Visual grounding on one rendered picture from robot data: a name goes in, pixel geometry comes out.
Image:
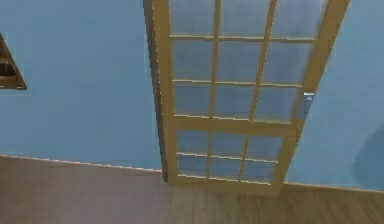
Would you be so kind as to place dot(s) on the tan glass-paned room door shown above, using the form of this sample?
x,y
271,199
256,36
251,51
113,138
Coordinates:
x,y
233,126

